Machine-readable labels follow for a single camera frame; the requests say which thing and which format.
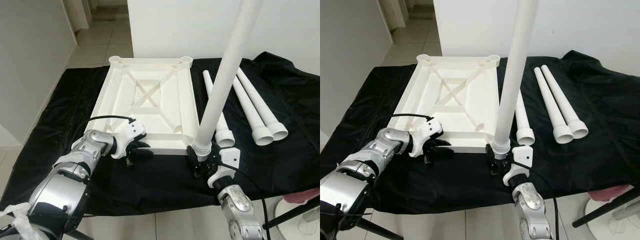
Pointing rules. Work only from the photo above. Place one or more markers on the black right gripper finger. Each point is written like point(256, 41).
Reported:
point(193, 161)
point(216, 149)
point(493, 161)
point(512, 152)

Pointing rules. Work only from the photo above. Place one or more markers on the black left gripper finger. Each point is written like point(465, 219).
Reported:
point(441, 143)
point(145, 155)
point(142, 145)
point(443, 152)

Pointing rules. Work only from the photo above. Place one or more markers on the white plastic table leg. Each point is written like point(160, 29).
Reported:
point(524, 127)
point(567, 105)
point(512, 75)
point(225, 75)
point(224, 132)
point(255, 120)
point(555, 112)
point(265, 107)

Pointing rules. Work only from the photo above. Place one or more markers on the white plastic children table top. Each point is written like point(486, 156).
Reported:
point(450, 97)
point(150, 100)

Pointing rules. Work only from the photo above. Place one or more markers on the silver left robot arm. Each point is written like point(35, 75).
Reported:
point(350, 185)
point(60, 190)

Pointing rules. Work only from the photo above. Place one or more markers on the black shiny table cloth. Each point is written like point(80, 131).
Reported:
point(165, 185)
point(450, 185)

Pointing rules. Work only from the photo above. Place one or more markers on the black metal table leg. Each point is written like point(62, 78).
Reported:
point(77, 234)
point(607, 207)
point(292, 214)
point(377, 227)

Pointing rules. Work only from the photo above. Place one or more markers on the pink cloth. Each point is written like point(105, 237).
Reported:
point(607, 192)
point(302, 195)

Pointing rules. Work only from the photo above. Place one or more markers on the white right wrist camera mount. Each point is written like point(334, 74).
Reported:
point(227, 162)
point(521, 161)

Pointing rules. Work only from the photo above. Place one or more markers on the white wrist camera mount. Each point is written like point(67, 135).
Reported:
point(227, 162)
point(521, 161)
point(429, 131)
point(131, 131)

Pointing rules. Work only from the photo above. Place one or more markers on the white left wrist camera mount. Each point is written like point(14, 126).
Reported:
point(131, 131)
point(429, 131)

